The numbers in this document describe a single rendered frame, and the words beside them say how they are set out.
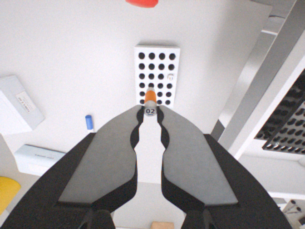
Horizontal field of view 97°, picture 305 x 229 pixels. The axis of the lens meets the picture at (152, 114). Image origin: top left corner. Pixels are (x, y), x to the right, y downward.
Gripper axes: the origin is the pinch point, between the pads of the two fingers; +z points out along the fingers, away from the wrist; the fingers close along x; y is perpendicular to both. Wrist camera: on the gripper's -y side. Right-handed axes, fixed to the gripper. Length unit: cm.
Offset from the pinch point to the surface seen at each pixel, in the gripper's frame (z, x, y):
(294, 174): 8.6, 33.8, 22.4
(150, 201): 95, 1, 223
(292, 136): 6.7, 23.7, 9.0
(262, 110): 7.9, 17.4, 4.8
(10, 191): 83, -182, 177
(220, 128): 62, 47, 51
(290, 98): 9.6, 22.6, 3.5
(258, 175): 7.4, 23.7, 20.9
